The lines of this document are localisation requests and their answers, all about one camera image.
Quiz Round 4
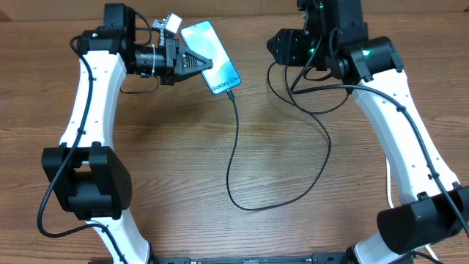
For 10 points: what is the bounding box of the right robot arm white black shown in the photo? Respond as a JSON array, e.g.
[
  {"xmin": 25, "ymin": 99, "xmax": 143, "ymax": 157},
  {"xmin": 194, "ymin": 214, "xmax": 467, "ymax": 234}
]
[{"xmin": 267, "ymin": 0, "xmax": 468, "ymax": 263}]

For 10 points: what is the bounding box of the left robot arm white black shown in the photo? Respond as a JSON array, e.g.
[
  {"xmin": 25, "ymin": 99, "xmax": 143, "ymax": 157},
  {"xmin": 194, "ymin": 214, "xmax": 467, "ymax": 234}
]
[{"xmin": 41, "ymin": 4, "xmax": 213, "ymax": 263}]

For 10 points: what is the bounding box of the Samsung Galaxy smartphone blue screen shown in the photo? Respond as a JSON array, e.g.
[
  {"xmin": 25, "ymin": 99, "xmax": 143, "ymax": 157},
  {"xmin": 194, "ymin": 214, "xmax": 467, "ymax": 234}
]
[{"xmin": 180, "ymin": 21, "xmax": 242, "ymax": 95}]

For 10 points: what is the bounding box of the black USB charging cable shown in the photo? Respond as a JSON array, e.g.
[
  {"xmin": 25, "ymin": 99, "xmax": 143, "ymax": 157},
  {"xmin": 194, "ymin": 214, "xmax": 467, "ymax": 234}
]
[{"xmin": 225, "ymin": 60, "xmax": 351, "ymax": 212}]

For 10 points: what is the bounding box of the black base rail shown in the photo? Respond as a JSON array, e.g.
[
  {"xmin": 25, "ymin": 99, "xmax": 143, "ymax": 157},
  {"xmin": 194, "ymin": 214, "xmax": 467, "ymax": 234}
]
[{"xmin": 149, "ymin": 253, "xmax": 355, "ymax": 264}]

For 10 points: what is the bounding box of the white power strip cord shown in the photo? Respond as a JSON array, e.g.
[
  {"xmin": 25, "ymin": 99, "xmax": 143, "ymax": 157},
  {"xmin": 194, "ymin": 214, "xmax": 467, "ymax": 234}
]
[{"xmin": 385, "ymin": 157, "xmax": 440, "ymax": 263}]

